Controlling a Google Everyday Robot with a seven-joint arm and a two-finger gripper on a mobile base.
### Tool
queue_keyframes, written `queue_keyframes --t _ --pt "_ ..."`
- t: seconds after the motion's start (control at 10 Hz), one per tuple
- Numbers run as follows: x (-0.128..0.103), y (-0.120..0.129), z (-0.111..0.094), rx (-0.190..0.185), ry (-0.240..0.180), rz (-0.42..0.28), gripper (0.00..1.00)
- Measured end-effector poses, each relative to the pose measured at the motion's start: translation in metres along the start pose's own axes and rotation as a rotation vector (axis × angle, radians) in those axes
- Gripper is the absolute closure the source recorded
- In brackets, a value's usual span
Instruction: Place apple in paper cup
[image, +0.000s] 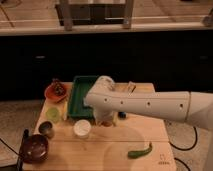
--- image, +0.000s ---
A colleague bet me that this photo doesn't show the orange plate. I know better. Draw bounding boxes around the orange plate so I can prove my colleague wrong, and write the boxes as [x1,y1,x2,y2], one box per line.
[44,83,68,103]

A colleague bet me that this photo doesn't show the black spoon handle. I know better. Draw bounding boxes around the black spoon handle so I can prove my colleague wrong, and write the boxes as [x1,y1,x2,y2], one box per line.
[17,129,29,171]

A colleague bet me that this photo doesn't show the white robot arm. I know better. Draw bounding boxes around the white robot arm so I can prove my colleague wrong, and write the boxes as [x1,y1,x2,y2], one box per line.
[84,76,213,132]

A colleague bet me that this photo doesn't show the dark pine cone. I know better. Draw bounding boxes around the dark pine cone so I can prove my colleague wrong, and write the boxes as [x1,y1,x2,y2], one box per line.
[52,79,66,96]

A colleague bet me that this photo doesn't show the black cable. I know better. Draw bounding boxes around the black cable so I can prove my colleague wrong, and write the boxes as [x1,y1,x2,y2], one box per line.
[165,120,199,171]

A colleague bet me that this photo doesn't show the dark brown bowl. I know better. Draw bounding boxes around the dark brown bowl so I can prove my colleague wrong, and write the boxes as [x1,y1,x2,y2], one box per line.
[21,134,49,164]

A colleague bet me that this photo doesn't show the light green cup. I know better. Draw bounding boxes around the light green cup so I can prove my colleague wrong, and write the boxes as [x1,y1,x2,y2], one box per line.
[45,107,60,123]

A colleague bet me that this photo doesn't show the green plastic tray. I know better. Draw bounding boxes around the green plastic tray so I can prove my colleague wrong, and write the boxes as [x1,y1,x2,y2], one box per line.
[67,75,97,119]

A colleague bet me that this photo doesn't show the green chili pepper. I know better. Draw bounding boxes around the green chili pepper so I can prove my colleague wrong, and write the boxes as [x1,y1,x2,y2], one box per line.
[127,143,153,159]

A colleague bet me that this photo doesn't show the small orange apple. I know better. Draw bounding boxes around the small orange apple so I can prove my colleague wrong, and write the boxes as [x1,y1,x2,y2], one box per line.
[102,121,113,127]

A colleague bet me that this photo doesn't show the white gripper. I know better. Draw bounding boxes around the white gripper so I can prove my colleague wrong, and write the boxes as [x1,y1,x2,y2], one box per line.
[93,109,118,126]

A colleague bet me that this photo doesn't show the small metal cup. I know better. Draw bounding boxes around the small metal cup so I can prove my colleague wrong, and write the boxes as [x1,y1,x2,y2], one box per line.
[38,121,54,138]

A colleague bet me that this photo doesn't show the white paper cup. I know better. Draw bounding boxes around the white paper cup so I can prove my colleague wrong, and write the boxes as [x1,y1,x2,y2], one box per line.
[73,120,91,138]

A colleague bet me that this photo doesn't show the white paper packet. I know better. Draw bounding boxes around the white paper packet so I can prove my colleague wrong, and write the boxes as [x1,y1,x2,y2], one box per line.
[114,81,137,94]

